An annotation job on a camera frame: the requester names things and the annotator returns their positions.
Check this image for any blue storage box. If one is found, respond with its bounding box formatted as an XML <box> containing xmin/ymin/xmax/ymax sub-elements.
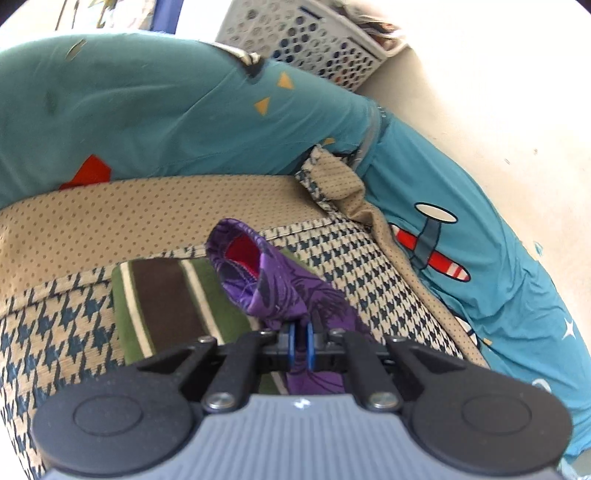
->
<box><xmin>154</xmin><ymin>0</ymin><xmax>183</xmax><ymax>35</ymax></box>

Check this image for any green brown striped folded shirt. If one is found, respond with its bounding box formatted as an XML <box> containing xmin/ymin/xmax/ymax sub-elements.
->
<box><xmin>111</xmin><ymin>249</ymin><xmax>324</xmax><ymax>398</ymax></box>

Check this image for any purple floral garment red lining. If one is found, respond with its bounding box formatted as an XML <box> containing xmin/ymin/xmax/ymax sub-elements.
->
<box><xmin>205</xmin><ymin>218</ymin><xmax>384</xmax><ymax>398</ymax></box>

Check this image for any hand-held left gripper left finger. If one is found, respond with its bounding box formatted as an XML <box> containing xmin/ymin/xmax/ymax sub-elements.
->
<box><xmin>136</xmin><ymin>322</ymin><xmax>296</xmax><ymax>414</ymax></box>

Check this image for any white perforated laundry basket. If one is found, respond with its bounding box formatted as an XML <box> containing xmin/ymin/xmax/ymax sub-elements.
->
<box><xmin>216</xmin><ymin>0</ymin><xmax>411</xmax><ymax>95</ymax></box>

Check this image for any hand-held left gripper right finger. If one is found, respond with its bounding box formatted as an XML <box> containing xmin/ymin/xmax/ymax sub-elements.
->
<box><xmin>305</xmin><ymin>322</ymin><xmax>467</xmax><ymax>412</ymax></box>

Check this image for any teal airplane print bumper cover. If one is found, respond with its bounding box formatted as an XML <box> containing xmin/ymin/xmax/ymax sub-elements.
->
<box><xmin>355</xmin><ymin>111</ymin><xmax>591</xmax><ymax>467</ymax></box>

